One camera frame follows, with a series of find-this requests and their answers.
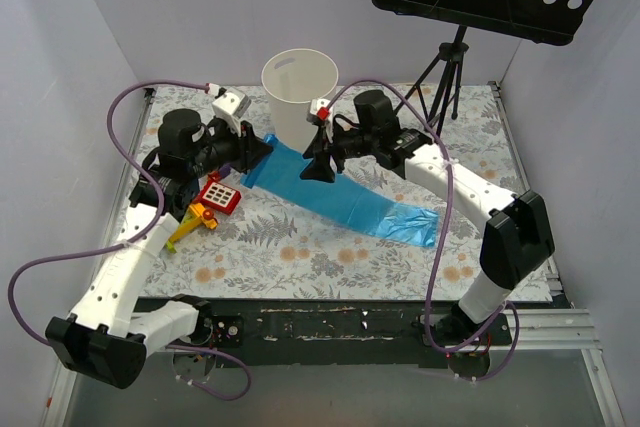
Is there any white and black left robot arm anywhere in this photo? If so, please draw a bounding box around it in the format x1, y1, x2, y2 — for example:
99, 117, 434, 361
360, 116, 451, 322
45, 109, 272, 389

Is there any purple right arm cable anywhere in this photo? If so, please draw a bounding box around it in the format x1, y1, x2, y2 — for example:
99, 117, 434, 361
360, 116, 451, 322
319, 79, 521, 381

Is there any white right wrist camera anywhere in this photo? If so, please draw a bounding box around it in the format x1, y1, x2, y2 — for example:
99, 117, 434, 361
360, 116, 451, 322
306, 98, 333, 126

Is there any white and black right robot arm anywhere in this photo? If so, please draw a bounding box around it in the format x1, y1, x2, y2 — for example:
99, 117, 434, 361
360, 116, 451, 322
300, 90, 555, 345

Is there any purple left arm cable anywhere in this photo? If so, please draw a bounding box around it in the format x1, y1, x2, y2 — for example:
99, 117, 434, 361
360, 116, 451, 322
7, 79, 252, 402

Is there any blue plastic trash bag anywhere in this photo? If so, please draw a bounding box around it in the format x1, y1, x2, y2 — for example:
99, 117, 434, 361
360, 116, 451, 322
242, 134, 439, 248

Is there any red toy phone block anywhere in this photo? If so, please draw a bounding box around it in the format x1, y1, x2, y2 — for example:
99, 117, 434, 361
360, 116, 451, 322
195, 180, 241, 215

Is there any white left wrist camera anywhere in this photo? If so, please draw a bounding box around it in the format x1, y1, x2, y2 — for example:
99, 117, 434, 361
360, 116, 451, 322
212, 87, 251, 137

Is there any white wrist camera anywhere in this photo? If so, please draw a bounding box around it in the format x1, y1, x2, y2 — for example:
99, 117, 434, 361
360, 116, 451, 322
306, 98, 333, 126
212, 87, 251, 137

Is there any white cylindrical trash bin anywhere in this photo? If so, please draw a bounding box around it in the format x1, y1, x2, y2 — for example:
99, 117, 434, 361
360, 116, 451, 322
261, 48, 339, 154

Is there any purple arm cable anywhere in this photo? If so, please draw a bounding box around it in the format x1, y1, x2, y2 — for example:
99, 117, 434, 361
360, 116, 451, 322
7, 79, 252, 402
319, 79, 521, 381

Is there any colourful toy block pile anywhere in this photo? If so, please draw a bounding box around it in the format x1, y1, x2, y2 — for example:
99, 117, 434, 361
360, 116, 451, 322
166, 165, 231, 253

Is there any black scratched base plate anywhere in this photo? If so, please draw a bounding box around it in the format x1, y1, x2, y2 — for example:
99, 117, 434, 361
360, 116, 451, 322
154, 296, 514, 368

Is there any aluminium rail frame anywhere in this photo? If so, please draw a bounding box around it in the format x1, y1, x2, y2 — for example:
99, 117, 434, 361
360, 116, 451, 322
39, 86, 626, 427

